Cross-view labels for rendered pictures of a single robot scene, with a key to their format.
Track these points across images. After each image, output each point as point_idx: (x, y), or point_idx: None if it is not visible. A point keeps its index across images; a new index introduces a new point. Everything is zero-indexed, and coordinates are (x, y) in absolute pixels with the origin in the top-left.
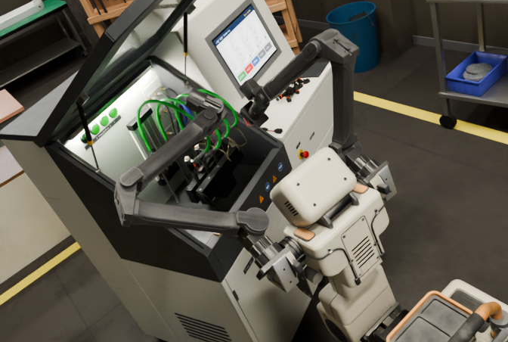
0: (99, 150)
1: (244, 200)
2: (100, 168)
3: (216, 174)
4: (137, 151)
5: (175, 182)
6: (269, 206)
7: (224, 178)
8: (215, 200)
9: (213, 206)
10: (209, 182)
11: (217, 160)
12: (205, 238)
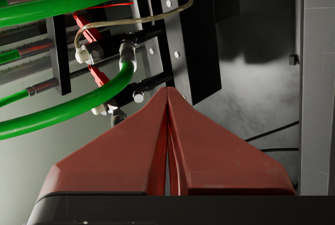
0: None
1: (331, 127)
2: (20, 183)
3: (184, 34)
4: (19, 88)
5: (119, 6)
6: None
7: (207, 2)
8: (218, 25)
9: (226, 48)
10: (189, 70)
11: None
12: (262, 137)
